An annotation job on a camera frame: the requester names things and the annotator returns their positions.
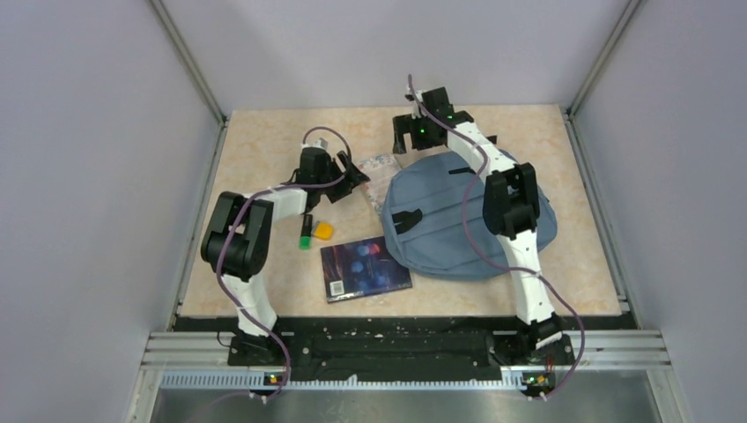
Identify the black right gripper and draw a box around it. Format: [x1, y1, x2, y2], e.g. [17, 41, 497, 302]
[391, 113, 441, 156]

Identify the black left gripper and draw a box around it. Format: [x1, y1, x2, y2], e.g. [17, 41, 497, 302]
[315, 150, 368, 203]

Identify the floral notebook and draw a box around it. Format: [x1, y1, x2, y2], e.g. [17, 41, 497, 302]
[358, 153, 402, 216]

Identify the blue student backpack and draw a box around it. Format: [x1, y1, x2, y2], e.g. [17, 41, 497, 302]
[381, 135, 558, 283]

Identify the dark book underneath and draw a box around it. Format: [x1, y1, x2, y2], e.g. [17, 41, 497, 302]
[320, 236, 413, 303]

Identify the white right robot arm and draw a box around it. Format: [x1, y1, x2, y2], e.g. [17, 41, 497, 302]
[393, 86, 563, 363]

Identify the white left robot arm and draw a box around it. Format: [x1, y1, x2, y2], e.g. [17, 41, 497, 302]
[200, 146, 370, 365]

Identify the orange yellow eraser block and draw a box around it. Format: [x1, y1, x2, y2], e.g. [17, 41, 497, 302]
[312, 221, 334, 241]

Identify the green highlighter pen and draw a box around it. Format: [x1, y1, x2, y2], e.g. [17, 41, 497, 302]
[299, 213, 314, 250]

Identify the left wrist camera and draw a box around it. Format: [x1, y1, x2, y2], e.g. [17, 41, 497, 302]
[301, 137, 329, 151]

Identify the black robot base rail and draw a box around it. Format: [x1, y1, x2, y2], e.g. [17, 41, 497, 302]
[227, 316, 585, 382]

